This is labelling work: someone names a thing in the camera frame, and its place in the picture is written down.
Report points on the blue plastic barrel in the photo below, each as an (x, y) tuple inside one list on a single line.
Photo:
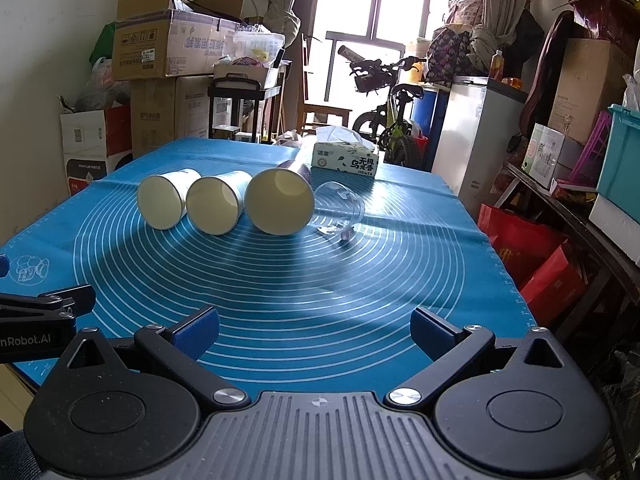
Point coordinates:
[(423, 110)]

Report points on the orange drink bottle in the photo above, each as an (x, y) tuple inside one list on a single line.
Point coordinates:
[(496, 66)]

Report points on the white chest freezer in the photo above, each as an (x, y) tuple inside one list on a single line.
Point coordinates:
[(481, 119)]

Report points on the white ink-painting paper cup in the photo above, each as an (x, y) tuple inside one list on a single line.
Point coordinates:
[(161, 198)]

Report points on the red gift bag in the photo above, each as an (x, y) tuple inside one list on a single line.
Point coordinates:
[(543, 263)]

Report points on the clear plastic cup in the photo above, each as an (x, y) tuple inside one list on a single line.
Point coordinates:
[(337, 210)]

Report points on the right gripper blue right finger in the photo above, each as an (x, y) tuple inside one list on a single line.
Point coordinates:
[(454, 352)]

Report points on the red and white appliance box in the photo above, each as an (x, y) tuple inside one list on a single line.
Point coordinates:
[(95, 144)]

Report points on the wooden chair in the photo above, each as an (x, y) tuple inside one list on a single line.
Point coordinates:
[(311, 115)]

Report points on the green and white small box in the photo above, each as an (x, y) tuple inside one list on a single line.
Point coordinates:
[(541, 157)]

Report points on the teal plastic crate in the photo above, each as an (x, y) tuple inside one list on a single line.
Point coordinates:
[(620, 175)]

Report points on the blue and white paper cup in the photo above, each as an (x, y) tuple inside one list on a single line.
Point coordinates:
[(214, 204)]

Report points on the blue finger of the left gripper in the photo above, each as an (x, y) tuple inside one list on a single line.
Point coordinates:
[(4, 265)]

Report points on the purple paper cup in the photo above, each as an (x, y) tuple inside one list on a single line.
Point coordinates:
[(280, 200)]

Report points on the blue silicone baking mat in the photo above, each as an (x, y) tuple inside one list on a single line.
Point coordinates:
[(303, 312)]

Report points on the green bicycle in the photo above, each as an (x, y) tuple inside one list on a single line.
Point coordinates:
[(386, 125)]

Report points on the brown cardboard box right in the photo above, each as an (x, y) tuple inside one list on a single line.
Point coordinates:
[(591, 79)]

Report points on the tissue box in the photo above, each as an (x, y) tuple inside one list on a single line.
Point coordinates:
[(342, 149)]

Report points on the large top cardboard box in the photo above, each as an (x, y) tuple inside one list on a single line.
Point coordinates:
[(167, 38)]

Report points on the patterned fabric bag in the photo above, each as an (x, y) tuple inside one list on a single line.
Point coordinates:
[(448, 55)]

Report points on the black rolling cart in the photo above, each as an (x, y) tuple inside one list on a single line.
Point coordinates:
[(238, 90)]

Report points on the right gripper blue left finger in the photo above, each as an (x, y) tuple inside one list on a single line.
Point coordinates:
[(173, 352)]

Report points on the lower stacked cardboard box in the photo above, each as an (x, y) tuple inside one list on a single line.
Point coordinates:
[(165, 110)]

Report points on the pink plastic basket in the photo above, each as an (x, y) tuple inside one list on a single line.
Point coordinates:
[(589, 165)]

